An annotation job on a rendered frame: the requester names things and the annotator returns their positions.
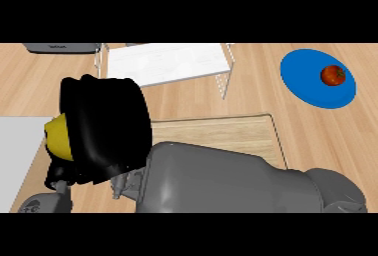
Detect white wire tiered shelf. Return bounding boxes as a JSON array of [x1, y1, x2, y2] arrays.
[[94, 42, 238, 101]]

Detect pale grey tray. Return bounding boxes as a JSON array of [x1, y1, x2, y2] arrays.
[[0, 116, 57, 214]]

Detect blue plate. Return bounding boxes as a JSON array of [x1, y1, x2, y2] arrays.
[[280, 48, 358, 110]]

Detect yellow lemon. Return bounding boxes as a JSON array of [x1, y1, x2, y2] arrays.
[[43, 112, 76, 162]]

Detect red tomato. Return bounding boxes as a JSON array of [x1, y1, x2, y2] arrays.
[[319, 64, 347, 87]]

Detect pale wooden cutting board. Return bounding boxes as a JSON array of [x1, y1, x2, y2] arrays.
[[150, 113, 290, 171]]

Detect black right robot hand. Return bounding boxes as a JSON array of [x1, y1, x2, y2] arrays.
[[43, 73, 154, 191]]

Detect dark grey appliance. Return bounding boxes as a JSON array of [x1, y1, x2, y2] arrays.
[[21, 42, 104, 55]]

